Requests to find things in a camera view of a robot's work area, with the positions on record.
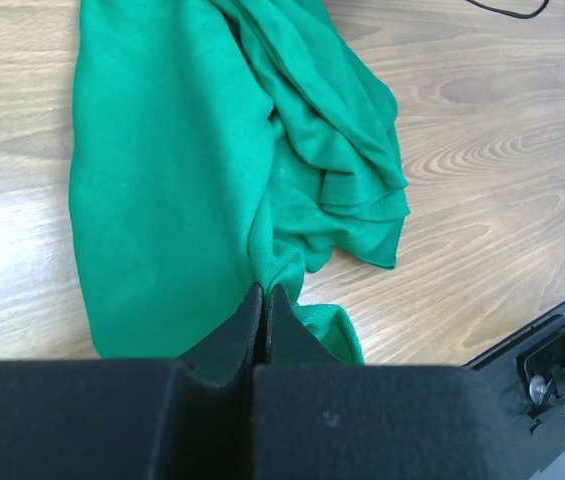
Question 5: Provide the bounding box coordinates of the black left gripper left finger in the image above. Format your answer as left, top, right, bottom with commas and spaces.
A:
0, 286, 264, 479

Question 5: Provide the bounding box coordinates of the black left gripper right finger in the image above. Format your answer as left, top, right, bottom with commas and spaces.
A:
251, 287, 525, 479

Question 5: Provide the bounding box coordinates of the green t shirt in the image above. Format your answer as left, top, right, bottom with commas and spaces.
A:
69, 1, 409, 358

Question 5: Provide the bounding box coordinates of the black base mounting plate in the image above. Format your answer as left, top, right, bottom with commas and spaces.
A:
467, 301, 565, 479

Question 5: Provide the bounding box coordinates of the black cable on table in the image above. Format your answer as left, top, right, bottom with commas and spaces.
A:
471, 0, 551, 20

